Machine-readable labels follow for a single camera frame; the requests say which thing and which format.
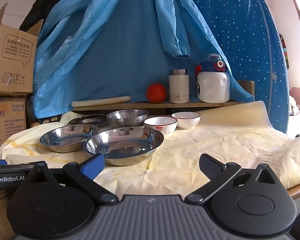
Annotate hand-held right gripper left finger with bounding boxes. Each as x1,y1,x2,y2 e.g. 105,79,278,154
28,153,118,204

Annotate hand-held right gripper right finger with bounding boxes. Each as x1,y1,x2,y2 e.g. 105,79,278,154
185,154,278,205

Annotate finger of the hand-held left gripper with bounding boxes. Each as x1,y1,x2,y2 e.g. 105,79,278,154
0,159,40,172

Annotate white bowl red rim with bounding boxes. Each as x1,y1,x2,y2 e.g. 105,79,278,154
143,116,178,136
171,112,201,130

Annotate stainless steel bowl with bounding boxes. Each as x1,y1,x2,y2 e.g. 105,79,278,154
106,109,150,129

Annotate cream table cloth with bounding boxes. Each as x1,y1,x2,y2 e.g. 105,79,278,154
0,100,300,195

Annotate printed cardboard box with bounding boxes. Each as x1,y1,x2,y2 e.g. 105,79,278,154
0,96,28,160

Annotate white rolling pin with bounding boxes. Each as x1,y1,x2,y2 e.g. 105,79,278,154
71,96,132,108

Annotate white bottle blue lid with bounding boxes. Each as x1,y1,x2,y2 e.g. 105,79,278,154
195,54,231,103

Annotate white thermos cup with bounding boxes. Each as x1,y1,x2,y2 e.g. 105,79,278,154
168,69,190,104

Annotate orange red ball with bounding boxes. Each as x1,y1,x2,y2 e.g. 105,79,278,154
146,83,167,104

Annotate open cardboard box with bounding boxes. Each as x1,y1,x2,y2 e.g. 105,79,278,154
0,4,44,95

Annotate blue work coat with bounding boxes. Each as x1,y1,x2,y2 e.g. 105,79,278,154
31,0,255,119

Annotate striped hanging cloth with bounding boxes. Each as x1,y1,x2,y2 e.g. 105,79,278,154
279,34,290,69

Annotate blue dotted fabric cover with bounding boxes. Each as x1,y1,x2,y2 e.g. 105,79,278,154
180,0,290,134

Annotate dark cloth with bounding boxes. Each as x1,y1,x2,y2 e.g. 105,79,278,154
22,0,73,30

